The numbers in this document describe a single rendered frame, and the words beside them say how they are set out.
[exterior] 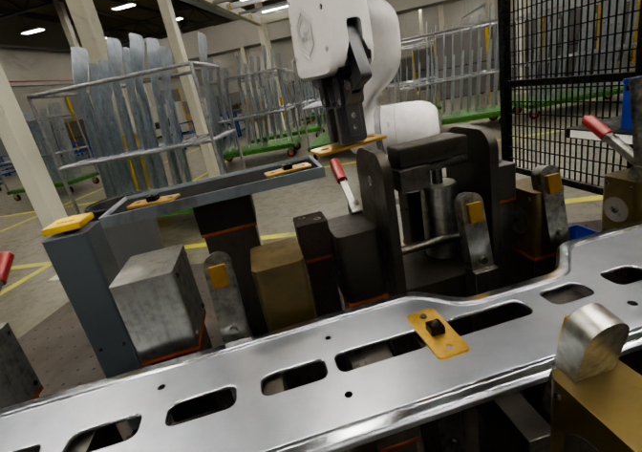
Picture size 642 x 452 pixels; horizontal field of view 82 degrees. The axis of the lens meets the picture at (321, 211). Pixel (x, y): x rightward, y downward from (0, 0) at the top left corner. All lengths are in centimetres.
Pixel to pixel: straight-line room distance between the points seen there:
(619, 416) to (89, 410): 50
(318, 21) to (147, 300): 39
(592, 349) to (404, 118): 66
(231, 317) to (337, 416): 21
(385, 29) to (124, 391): 76
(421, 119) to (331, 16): 56
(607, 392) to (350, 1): 38
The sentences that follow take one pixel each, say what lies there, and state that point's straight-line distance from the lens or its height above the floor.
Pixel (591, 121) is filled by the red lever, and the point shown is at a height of 114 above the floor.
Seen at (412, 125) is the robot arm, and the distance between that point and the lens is 89.
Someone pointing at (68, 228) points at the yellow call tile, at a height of 115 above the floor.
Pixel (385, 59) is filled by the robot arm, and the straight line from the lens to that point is 86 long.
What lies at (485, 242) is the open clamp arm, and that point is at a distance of 61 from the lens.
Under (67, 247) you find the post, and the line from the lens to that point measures 74.
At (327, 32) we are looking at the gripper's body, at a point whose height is 134.
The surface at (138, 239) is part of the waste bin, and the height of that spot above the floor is 42.
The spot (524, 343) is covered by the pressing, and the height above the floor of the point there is 100.
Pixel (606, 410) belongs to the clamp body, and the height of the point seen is 105.
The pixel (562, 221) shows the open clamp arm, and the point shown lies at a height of 102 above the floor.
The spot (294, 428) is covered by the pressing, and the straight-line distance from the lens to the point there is 40.
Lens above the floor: 130
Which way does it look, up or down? 19 degrees down
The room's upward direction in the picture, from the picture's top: 11 degrees counter-clockwise
